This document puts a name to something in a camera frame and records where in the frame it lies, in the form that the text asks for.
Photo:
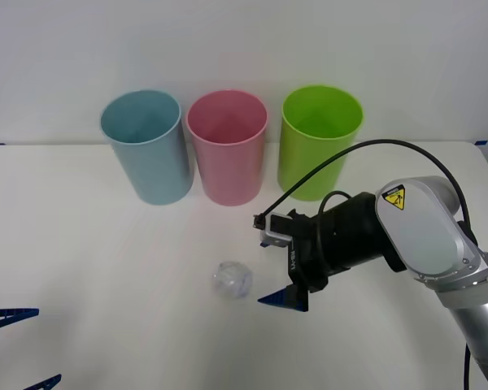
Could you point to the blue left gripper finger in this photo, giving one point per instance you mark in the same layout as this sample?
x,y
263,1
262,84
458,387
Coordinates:
x,y
49,384
4,317

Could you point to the pale blue plastic bin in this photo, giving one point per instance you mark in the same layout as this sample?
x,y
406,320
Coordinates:
x,y
154,170

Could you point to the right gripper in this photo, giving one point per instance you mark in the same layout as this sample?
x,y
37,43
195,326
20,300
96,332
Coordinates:
x,y
305,260

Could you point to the pink plastic bin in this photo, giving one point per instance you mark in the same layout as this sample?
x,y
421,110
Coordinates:
x,y
227,170

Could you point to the clear plastic bottle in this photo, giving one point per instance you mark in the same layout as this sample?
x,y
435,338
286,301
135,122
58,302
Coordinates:
x,y
232,280

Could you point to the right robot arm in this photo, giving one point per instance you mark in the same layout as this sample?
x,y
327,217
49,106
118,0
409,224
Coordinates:
x,y
423,235

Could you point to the green plastic bin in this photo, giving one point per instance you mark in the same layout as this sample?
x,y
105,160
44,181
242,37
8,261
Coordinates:
x,y
329,122

